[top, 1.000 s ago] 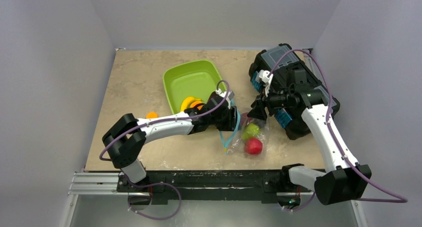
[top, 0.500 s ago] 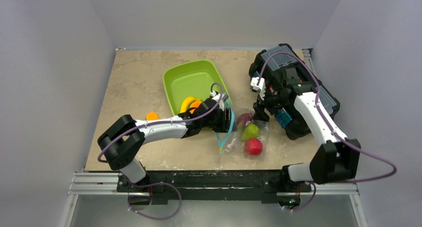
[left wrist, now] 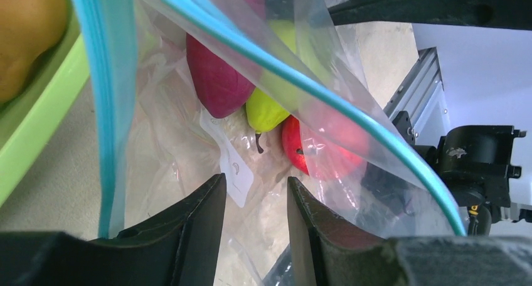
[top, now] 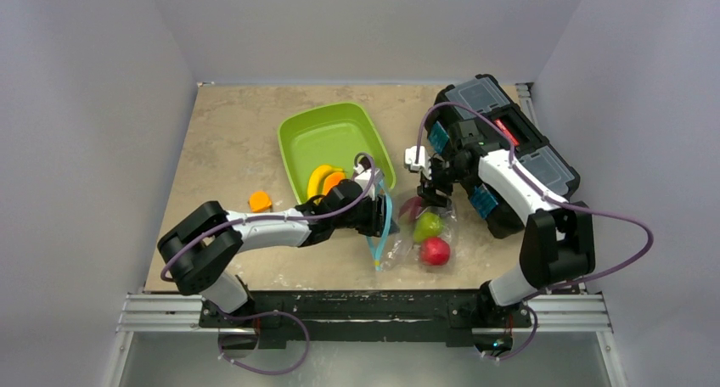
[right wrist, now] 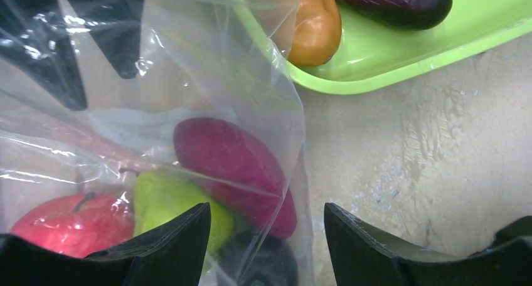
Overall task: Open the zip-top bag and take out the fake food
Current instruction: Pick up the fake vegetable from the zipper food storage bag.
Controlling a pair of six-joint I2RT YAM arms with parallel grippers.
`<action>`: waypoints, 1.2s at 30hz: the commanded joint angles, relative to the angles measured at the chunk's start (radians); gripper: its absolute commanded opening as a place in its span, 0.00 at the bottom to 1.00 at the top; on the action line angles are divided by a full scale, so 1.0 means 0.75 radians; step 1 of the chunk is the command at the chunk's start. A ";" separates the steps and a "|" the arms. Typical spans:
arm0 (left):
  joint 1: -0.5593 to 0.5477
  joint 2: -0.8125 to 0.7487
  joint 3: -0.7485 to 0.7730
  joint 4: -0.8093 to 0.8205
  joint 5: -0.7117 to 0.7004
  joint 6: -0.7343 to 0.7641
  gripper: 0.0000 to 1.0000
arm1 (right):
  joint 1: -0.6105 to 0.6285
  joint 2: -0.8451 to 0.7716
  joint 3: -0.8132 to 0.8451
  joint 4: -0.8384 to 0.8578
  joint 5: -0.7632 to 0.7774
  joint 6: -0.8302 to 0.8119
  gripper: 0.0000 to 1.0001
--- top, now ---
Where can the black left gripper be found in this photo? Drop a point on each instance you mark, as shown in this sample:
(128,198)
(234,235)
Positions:
(379,222)

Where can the black plastic toolbox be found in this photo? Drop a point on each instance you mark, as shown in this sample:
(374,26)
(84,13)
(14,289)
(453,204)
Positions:
(479,116)

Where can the yellow fake banana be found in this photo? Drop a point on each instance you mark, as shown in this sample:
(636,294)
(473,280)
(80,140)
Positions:
(316,179)

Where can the clear zip top bag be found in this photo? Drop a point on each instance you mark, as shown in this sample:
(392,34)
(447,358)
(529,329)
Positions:
(396,249)

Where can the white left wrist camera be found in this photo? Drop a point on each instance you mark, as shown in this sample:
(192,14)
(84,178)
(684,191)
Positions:
(366,172)

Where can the red fake apple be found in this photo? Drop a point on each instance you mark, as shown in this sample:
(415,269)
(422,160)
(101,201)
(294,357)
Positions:
(434,251)

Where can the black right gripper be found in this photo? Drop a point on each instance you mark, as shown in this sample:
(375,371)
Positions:
(434,183)

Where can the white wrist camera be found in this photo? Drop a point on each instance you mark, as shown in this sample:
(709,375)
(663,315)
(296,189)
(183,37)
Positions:
(366,172)
(416,159)

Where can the green plastic tray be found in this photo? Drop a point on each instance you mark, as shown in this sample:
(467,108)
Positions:
(331,134)

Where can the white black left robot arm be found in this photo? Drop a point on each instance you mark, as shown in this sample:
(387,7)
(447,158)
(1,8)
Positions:
(198,250)

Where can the green fake pear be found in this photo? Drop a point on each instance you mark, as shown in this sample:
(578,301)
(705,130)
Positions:
(429,225)

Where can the orange fake fruit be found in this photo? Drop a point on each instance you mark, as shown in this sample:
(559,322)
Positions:
(332,180)

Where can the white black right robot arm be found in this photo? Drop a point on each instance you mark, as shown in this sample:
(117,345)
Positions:
(557,244)

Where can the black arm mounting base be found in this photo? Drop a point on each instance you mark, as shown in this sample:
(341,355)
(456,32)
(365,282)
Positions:
(454,317)

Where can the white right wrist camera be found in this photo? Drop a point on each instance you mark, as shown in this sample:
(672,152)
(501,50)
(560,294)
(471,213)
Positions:
(416,159)

